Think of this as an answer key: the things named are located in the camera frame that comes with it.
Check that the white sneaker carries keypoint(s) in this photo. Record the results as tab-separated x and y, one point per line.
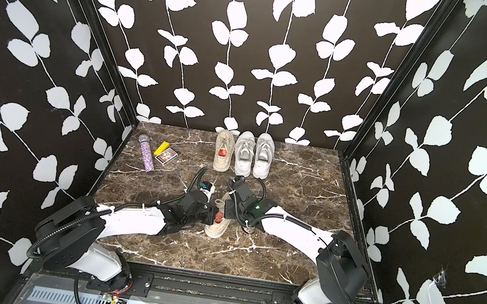
265	150
244	154

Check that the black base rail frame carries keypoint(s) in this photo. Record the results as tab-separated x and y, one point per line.
151	279

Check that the purple glitter tube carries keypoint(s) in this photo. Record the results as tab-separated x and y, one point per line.
147	154

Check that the white sneaker left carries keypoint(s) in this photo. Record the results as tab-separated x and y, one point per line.
244	154

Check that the red orange insole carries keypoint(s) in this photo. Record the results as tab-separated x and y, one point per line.
218	218

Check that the white sneaker right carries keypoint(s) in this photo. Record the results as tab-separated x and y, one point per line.
265	150

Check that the yellow wedge block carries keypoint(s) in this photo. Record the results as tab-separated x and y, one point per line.
164	146

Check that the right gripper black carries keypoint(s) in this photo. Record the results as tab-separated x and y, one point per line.
228	210

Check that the beige sneaker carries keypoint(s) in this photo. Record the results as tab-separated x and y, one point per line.
224	148
220	224

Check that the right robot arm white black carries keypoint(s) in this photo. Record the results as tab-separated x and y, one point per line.
341	267

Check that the small purple card box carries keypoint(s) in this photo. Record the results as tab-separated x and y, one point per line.
166	156

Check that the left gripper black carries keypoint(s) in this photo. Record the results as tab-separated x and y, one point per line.
211	211

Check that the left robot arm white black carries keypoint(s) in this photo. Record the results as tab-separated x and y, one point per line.
68	238

